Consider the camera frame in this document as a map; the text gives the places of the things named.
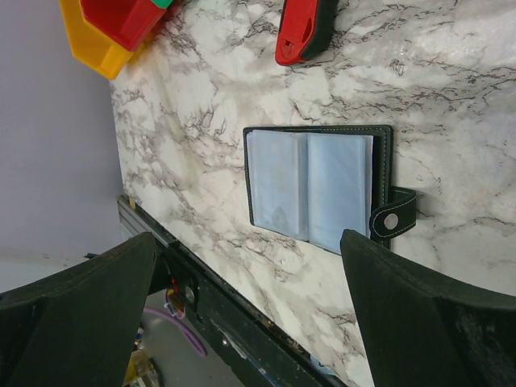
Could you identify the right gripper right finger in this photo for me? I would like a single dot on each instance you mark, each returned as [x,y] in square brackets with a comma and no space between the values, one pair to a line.
[423,328]

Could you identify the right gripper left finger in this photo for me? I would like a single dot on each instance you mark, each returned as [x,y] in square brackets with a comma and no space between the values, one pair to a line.
[77,327]

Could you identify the black leather card holder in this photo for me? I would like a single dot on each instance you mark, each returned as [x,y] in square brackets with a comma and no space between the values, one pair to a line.
[312,183]

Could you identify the yellow plastic bin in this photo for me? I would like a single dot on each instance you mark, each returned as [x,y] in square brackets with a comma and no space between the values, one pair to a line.
[91,46]

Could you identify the red plastic bin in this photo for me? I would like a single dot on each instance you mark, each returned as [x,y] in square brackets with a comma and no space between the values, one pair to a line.
[127,22]

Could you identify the red black utility knife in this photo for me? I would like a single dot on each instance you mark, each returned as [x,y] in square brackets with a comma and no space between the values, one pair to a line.
[305,30]

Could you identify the green plastic bin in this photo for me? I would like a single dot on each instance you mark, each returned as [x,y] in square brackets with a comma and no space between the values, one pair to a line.
[162,4]

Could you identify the aluminium extrusion rail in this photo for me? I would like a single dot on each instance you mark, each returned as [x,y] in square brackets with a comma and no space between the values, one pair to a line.
[130,222]

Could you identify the black metal base rail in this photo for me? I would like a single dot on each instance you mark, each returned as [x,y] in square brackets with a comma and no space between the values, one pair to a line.
[258,352]

